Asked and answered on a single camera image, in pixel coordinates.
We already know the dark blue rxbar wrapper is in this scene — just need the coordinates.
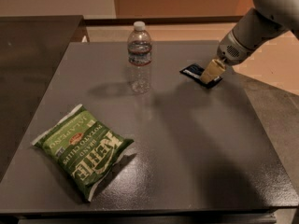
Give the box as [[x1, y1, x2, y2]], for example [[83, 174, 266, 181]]
[[179, 63, 222, 89]]

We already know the clear plastic water bottle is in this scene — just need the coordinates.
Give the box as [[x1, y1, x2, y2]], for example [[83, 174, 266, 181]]
[[127, 21, 152, 93]]

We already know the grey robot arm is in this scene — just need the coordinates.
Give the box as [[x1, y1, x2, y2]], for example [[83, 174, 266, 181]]
[[200, 0, 299, 85]]

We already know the green jalapeno chip bag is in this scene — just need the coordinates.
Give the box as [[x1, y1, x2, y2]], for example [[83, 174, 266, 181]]
[[32, 105, 134, 202]]

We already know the dark side counter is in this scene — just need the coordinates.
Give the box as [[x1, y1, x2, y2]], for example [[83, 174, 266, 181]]
[[0, 15, 89, 180]]

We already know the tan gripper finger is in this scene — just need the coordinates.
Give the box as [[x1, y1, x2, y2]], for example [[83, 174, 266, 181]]
[[200, 59, 226, 84]]

